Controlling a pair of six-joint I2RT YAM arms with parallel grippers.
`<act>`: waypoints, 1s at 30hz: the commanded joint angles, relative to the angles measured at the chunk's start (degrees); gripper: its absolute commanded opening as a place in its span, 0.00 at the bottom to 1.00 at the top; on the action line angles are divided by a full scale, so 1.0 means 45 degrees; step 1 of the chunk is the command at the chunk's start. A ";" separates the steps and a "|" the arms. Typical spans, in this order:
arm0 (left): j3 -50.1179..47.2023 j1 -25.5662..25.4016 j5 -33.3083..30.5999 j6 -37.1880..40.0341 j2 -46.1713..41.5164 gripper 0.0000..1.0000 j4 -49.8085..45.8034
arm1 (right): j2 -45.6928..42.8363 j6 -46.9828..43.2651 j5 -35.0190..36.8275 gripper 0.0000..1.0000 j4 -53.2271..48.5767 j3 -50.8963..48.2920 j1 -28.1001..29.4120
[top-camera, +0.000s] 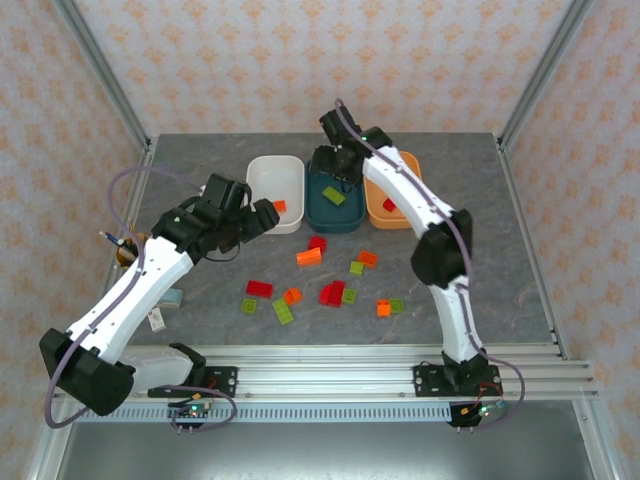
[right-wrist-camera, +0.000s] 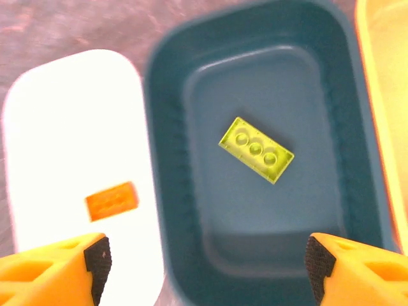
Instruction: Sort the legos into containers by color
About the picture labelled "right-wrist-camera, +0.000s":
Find teal plastic container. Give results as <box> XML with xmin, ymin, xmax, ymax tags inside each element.
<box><xmin>143</xmin><ymin>0</ymin><xmax>401</xmax><ymax>306</ymax></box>

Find green lego brick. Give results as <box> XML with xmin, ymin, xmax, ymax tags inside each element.
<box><xmin>218</xmin><ymin>116</ymin><xmax>295</xmax><ymax>185</ymax></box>

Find orange lego brick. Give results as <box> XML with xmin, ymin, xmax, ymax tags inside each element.
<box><xmin>84</xmin><ymin>181</ymin><xmax>140</xmax><ymax>223</ymax></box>

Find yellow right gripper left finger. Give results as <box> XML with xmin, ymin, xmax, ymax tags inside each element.
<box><xmin>0</xmin><ymin>232</ymin><xmax>113</xmax><ymax>306</ymax></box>

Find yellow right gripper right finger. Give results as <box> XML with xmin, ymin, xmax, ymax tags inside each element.
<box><xmin>304</xmin><ymin>231</ymin><xmax>408</xmax><ymax>306</ymax></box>

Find orange plastic container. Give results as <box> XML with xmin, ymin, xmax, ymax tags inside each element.
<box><xmin>354</xmin><ymin>0</ymin><xmax>408</xmax><ymax>256</ymax></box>

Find white plastic container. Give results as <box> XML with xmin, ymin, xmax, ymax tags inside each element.
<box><xmin>1</xmin><ymin>48</ymin><xmax>166</xmax><ymax>306</ymax></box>

